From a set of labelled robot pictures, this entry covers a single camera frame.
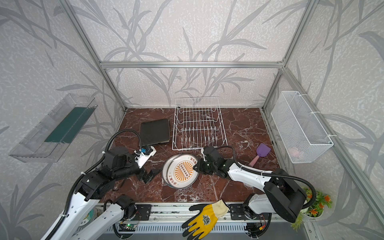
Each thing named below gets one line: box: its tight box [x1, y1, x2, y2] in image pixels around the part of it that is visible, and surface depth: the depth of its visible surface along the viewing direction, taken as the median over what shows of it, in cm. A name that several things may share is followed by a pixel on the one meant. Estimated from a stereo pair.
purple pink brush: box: [248, 143, 271, 167], surface depth 98 cm
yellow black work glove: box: [182, 199, 230, 240], surface depth 71 cm
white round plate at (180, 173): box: [166, 154, 199, 189], surface depth 84 cm
